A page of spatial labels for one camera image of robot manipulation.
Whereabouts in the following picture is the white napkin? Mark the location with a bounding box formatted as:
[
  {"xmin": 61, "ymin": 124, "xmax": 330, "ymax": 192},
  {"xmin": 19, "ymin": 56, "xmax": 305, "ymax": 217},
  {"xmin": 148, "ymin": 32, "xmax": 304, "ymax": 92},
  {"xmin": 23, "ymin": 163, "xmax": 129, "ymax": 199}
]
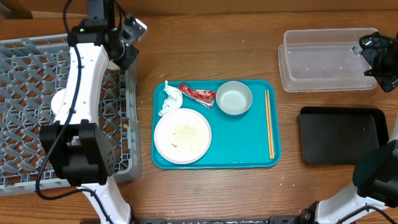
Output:
[{"xmin": 158, "ymin": 80, "xmax": 183, "ymax": 117}]

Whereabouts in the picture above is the small white plate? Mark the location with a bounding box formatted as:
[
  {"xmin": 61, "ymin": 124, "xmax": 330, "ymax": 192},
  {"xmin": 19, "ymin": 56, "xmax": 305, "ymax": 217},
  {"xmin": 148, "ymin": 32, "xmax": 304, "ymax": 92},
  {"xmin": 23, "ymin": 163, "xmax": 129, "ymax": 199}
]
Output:
[{"xmin": 50, "ymin": 88, "xmax": 66, "ymax": 116}]

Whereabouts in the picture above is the red snack wrapper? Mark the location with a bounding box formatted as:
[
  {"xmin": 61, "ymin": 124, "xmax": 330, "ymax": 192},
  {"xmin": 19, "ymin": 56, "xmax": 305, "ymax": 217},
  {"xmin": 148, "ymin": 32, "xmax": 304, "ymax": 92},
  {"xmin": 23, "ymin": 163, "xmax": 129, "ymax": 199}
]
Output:
[{"xmin": 178, "ymin": 83, "xmax": 216, "ymax": 110}]

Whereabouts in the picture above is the large white plate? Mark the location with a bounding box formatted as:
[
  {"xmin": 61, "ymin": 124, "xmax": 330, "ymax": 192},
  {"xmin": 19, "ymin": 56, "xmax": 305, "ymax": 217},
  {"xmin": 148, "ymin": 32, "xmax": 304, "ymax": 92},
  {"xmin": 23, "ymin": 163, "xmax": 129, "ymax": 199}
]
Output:
[{"xmin": 154, "ymin": 108, "xmax": 212, "ymax": 165}]

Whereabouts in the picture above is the grey metal bowl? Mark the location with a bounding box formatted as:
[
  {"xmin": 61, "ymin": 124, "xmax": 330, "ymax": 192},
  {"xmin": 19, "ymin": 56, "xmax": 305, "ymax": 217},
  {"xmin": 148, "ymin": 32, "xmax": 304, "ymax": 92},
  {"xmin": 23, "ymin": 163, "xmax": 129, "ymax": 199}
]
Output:
[{"xmin": 216, "ymin": 81, "xmax": 252, "ymax": 116}]

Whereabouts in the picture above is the wooden chopstick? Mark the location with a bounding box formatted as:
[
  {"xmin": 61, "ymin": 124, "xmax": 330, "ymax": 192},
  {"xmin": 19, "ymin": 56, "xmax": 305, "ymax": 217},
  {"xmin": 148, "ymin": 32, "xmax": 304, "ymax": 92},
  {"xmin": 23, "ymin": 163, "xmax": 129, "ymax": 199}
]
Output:
[
  {"xmin": 264, "ymin": 90, "xmax": 273, "ymax": 159},
  {"xmin": 267, "ymin": 90, "xmax": 275, "ymax": 159}
]

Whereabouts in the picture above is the white paper cup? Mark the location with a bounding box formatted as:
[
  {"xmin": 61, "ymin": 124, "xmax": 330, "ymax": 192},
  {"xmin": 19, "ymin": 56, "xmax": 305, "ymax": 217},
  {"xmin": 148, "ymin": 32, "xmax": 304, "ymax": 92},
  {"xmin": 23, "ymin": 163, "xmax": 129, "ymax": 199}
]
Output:
[{"xmin": 108, "ymin": 61, "xmax": 120, "ymax": 70}]

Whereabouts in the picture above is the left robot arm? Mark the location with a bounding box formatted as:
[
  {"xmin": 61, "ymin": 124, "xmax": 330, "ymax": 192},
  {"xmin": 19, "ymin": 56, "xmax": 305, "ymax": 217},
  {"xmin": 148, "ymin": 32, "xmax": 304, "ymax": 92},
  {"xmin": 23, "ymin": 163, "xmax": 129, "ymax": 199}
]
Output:
[{"xmin": 39, "ymin": 1, "xmax": 147, "ymax": 223}]

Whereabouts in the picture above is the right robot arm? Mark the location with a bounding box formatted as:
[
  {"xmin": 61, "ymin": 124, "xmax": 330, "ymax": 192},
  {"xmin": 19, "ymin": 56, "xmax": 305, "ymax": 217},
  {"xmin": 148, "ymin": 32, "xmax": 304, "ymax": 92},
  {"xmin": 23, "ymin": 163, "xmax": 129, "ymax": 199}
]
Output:
[{"xmin": 290, "ymin": 32, "xmax": 397, "ymax": 223}]

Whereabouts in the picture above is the clear plastic storage bin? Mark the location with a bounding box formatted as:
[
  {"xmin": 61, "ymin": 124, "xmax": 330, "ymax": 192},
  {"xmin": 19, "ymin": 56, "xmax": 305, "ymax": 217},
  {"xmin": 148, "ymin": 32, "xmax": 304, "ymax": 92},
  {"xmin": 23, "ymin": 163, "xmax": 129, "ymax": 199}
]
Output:
[{"xmin": 278, "ymin": 28, "xmax": 394, "ymax": 93}]

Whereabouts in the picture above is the grey plastic dish rack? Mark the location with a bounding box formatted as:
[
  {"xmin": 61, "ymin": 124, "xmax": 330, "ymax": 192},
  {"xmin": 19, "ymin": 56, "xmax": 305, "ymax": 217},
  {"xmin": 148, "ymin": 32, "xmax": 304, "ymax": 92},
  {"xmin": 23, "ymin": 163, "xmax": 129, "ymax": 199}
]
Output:
[{"xmin": 1, "ymin": 34, "xmax": 142, "ymax": 197}]

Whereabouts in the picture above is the black plastic tray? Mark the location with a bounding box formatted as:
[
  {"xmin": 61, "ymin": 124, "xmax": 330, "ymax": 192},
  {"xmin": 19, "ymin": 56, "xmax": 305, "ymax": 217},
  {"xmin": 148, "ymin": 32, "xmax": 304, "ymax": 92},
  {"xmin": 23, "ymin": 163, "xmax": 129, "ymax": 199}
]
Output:
[{"xmin": 298, "ymin": 106, "xmax": 389, "ymax": 165}]

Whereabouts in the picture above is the teal plastic serving tray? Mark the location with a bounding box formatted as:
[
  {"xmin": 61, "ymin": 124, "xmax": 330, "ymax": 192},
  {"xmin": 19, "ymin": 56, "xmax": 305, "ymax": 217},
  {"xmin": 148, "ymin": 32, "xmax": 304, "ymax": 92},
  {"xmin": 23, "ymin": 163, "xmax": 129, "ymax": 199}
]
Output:
[{"xmin": 152, "ymin": 80, "xmax": 282, "ymax": 169}]

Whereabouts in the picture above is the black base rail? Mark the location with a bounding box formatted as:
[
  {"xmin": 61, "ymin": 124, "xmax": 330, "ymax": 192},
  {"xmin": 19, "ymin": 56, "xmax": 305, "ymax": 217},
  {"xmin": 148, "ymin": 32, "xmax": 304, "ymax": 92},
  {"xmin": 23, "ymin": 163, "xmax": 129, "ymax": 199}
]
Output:
[{"xmin": 138, "ymin": 215, "xmax": 299, "ymax": 224}]

